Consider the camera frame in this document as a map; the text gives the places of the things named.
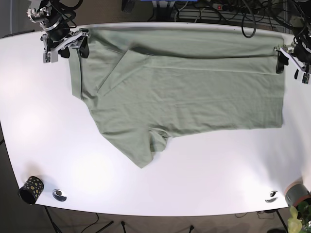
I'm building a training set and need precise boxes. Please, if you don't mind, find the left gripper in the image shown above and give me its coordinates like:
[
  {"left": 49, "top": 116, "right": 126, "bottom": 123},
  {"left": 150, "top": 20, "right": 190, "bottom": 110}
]
[{"left": 275, "top": 42, "right": 311, "bottom": 84}]

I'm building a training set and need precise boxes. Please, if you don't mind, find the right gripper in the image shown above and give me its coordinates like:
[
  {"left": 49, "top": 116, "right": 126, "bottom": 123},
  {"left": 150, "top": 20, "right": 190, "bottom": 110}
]
[{"left": 41, "top": 29, "right": 89, "bottom": 63}]

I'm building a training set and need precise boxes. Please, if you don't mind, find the sage green T-shirt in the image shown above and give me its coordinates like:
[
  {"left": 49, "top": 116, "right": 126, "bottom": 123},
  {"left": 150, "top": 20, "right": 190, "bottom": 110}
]
[{"left": 69, "top": 29, "right": 284, "bottom": 168}]

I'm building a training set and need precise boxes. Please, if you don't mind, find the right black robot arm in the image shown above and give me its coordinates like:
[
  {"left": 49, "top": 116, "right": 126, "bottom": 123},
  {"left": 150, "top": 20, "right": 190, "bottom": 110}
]
[{"left": 26, "top": 0, "right": 89, "bottom": 63}]

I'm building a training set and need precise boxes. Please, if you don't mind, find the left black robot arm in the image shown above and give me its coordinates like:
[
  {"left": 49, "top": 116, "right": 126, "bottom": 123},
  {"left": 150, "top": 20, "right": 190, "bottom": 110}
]
[{"left": 263, "top": 0, "right": 311, "bottom": 84}]

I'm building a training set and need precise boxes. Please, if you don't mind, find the grey flower pot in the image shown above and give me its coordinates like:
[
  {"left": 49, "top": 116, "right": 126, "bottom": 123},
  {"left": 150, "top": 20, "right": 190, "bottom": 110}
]
[{"left": 284, "top": 182, "right": 311, "bottom": 207}]

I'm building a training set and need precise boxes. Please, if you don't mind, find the right silver table grommet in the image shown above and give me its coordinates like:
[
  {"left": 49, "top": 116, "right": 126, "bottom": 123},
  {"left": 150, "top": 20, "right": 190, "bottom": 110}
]
[{"left": 264, "top": 190, "right": 279, "bottom": 203}]

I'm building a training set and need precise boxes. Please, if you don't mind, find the silver table grommet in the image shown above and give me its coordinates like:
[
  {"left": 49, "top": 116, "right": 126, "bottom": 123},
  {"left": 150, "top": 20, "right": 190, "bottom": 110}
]
[
  {"left": 264, "top": 190, "right": 279, "bottom": 203},
  {"left": 52, "top": 189, "right": 67, "bottom": 202}
]

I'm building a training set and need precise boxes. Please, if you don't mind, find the left silver table grommet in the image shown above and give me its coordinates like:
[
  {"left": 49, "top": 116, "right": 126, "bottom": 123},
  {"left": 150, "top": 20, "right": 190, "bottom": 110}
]
[{"left": 52, "top": 189, "right": 67, "bottom": 202}]

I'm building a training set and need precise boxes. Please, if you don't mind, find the black gold-dotted cup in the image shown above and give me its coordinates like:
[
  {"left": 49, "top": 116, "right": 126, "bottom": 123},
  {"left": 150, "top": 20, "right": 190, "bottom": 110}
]
[{"left": 18, "top": 176, "right": 44, "bottom": 205}]

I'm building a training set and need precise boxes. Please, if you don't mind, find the green potted plant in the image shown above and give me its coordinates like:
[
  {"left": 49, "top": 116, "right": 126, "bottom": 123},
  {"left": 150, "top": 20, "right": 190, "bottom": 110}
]
[{"left": 287, "top": 201, "right": 311, "bottom": 233}]

